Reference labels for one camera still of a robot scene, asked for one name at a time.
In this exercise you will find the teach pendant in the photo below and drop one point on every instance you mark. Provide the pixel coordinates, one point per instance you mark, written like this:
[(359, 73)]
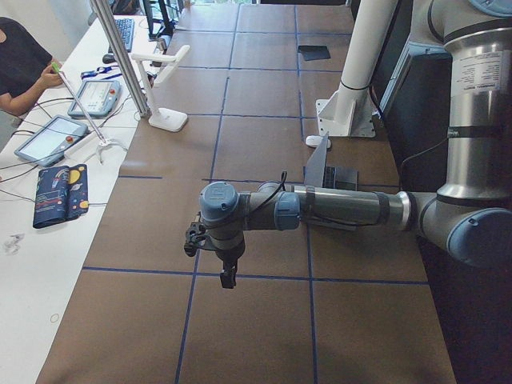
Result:
[(47, 146), (99, 96)]

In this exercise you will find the black keyboard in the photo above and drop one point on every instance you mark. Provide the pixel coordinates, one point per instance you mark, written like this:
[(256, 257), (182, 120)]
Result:
[(126, 29)]

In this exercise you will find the aluminium frame post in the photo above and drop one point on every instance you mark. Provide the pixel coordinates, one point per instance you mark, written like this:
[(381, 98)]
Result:
[(106, 18)]

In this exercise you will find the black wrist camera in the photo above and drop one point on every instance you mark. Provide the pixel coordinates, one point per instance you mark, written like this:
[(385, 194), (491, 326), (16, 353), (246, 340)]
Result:
[(197, 238)]

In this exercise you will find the near teach pendant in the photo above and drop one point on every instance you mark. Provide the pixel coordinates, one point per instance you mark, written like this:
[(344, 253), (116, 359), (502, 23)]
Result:
[(47, 146)]

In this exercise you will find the white computer mouse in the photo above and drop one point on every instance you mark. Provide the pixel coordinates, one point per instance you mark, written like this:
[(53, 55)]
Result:
[(314, 141)]

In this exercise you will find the far teach pendant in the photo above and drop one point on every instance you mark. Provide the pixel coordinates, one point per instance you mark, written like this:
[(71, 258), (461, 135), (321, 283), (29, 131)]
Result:
[(99, 96)]

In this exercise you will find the black mouse pad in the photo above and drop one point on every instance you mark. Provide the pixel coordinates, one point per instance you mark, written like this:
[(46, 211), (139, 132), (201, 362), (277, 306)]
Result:
[(313, 52)]

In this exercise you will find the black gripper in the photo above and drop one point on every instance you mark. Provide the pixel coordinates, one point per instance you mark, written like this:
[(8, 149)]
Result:
[(229, 256)]

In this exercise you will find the space print pencil case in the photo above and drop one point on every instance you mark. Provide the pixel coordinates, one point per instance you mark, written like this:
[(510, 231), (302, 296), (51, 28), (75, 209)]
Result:
[(61, 195)]

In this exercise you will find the metal rod with claw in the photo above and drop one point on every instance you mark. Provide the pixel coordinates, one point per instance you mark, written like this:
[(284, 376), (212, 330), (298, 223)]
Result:
[(104, 142)]

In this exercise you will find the grey laptop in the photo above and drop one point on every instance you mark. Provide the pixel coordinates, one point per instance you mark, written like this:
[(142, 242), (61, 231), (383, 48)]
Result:
[(319, 173)]

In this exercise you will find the seated person black shirt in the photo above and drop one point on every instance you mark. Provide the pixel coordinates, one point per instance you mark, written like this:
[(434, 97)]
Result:
[(26, 68)]

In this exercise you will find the black desk mouse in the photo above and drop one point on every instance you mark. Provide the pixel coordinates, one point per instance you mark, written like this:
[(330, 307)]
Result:
[(108, 59)]

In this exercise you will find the white pillar with base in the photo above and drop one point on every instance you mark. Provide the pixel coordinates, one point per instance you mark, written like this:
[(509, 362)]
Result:
[(348, 112)]

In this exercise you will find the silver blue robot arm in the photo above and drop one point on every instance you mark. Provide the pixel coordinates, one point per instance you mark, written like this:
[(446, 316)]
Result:
[(466, 217)]

